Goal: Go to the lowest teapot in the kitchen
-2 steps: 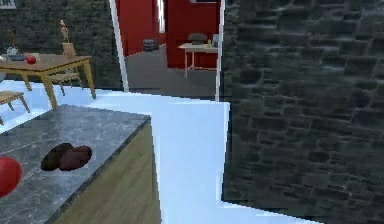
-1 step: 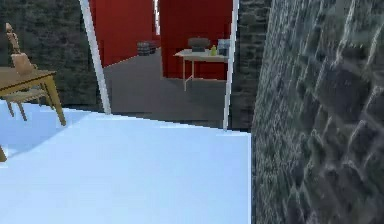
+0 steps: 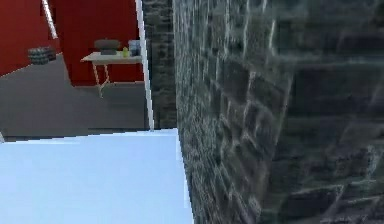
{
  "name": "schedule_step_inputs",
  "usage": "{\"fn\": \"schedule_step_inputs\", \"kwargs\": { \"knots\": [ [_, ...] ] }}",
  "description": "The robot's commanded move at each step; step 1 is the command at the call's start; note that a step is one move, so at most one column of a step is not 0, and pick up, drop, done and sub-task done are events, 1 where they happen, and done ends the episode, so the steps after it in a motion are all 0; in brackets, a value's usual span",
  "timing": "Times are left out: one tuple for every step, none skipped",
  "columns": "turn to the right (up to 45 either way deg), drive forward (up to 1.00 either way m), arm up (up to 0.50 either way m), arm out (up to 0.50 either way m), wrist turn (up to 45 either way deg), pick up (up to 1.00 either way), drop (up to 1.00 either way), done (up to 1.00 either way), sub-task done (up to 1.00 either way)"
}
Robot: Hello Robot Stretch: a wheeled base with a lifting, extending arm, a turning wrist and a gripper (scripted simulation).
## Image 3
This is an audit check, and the pale blue glass container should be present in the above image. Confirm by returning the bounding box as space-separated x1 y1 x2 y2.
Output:
128 39 142 57

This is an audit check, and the beige table with crossed legs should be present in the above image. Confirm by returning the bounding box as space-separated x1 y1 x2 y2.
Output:
80 50 144 99

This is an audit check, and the dark grey round pot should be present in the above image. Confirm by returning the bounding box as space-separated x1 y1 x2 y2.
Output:
93 38 122 56

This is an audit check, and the dark grey ribbed round object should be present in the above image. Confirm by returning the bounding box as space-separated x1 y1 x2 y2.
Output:
27 46 57 66

